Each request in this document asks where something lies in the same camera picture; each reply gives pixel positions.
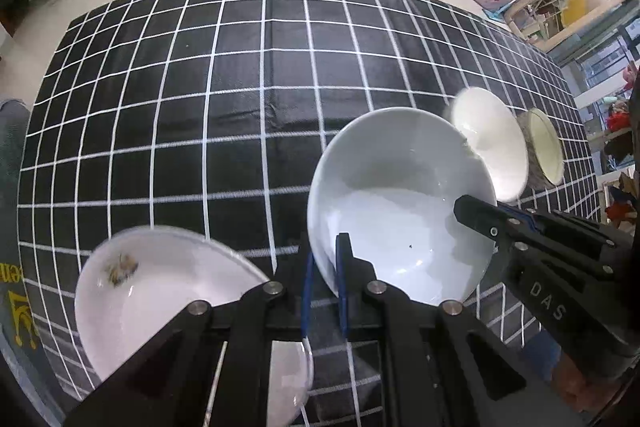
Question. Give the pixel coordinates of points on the person's right hand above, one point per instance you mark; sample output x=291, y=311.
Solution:
x=570, y=374

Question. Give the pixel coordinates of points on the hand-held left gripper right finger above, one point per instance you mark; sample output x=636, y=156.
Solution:
x=342, y=277

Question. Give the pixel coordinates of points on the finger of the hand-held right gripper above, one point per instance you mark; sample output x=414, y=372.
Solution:
x=522, y=217
x=475, y=214

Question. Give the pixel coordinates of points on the pale blue white bowl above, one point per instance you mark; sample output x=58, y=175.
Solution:
x=400, y=187

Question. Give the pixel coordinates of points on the dark floral print white plate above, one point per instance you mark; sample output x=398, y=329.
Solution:
x=165, y=307

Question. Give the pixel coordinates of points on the cream patterned bowl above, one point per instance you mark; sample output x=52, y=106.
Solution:
x=545, y=147

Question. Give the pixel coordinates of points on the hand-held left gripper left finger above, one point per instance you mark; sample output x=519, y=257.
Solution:
x=306, y=302

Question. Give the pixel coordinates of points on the black white checkered tablecloth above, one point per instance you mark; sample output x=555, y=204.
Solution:
x=200, y=107

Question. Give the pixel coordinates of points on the red garment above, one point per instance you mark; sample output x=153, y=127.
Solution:
x=619, y=122

